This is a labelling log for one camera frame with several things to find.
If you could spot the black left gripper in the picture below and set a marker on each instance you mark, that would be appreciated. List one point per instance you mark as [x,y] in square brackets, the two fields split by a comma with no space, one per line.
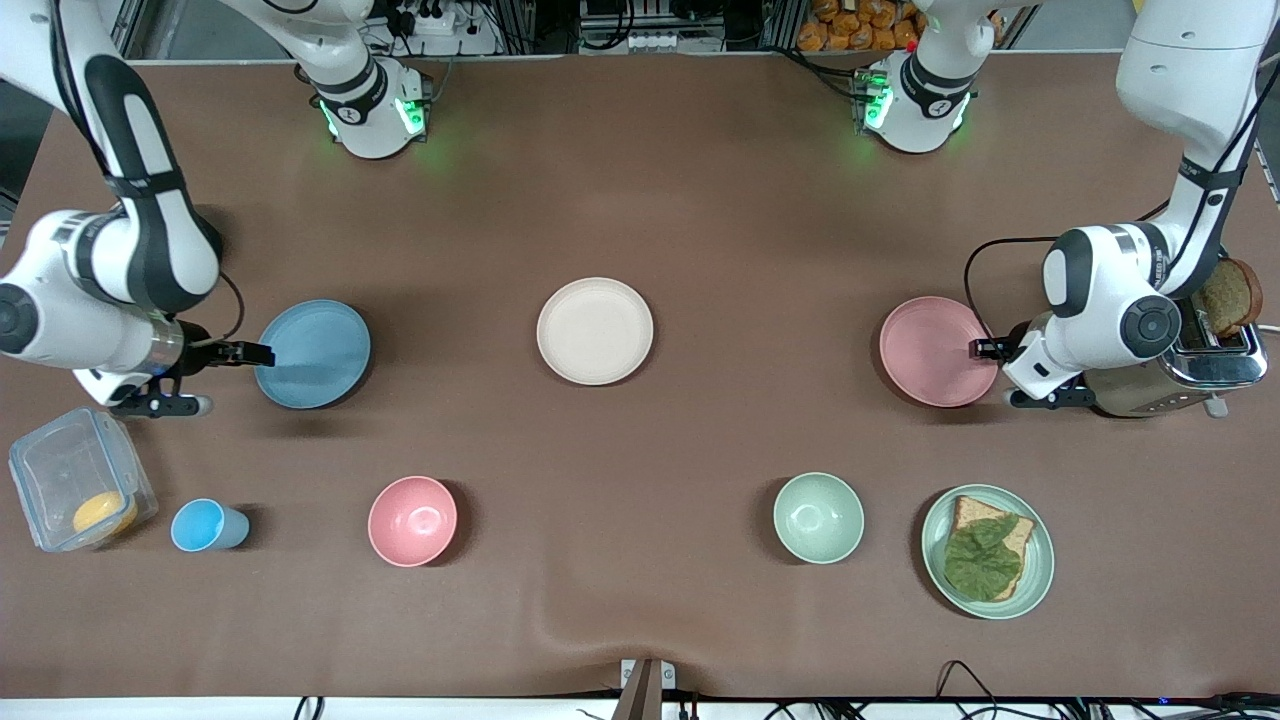
[1006,349]

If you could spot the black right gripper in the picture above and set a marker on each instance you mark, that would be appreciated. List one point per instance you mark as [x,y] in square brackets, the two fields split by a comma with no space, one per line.
[201,354]

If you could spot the pink plate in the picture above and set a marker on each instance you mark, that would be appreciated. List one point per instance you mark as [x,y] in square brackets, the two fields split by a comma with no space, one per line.
[935,352]

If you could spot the blue plate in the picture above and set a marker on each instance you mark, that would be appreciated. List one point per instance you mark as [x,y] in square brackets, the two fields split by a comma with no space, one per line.
[320,354]

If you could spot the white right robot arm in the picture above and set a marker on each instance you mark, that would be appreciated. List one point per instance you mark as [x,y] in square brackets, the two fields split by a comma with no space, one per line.
[60,320]

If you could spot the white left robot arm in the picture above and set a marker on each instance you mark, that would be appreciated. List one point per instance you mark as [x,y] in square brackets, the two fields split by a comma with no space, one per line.
[1100,300]

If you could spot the bread slice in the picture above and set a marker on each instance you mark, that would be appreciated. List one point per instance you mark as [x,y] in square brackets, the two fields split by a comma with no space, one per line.
[975,510]

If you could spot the blue cup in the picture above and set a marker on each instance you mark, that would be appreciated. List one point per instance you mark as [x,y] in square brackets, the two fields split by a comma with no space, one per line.
[200,526]

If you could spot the yellow round food piece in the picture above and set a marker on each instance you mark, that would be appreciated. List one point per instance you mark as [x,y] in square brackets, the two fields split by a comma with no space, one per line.
[103,514]

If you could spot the clear plastic container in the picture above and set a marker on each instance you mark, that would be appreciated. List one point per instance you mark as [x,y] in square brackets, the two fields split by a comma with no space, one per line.
[60,470]

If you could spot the green lettuce leaf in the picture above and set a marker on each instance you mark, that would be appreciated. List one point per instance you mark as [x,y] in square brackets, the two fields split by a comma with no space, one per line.
[980,565]

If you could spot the beige chrome toaster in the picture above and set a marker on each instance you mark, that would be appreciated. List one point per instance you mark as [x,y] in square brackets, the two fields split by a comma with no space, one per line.
[1200,375]

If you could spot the green plate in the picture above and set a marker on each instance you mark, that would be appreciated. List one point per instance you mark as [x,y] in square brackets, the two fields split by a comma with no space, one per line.
[1040,560]

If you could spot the green bowl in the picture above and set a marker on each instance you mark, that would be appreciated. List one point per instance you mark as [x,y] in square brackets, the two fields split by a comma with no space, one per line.
[818,518]

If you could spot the pink bowl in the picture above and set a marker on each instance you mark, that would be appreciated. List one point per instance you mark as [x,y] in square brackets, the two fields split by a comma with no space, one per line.
[412,521]

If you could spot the brown toast slice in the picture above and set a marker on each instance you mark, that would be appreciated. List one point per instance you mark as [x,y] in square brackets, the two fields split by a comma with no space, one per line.
[1232,295]

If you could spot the brown table cover mat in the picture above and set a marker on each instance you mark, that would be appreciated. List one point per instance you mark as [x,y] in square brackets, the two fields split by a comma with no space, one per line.
[700,200]

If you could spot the bag of orange buns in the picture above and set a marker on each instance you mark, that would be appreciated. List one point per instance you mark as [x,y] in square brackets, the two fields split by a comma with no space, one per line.
[850,30]

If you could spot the beige plate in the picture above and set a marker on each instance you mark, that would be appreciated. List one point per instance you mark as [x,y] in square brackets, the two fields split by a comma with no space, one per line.
[595,331]

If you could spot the white power strip with plugs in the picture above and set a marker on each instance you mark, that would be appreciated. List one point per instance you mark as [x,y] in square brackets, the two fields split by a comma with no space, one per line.
[435,20]

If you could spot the small white power strip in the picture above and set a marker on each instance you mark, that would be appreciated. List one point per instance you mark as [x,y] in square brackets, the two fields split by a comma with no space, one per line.
[652,42]

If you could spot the aluminium frame rail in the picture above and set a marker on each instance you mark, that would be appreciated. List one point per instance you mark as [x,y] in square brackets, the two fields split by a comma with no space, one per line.
[130,25]

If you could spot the metal table edge bracket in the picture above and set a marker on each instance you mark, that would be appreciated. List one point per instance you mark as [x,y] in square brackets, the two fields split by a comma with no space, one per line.
[645,690]

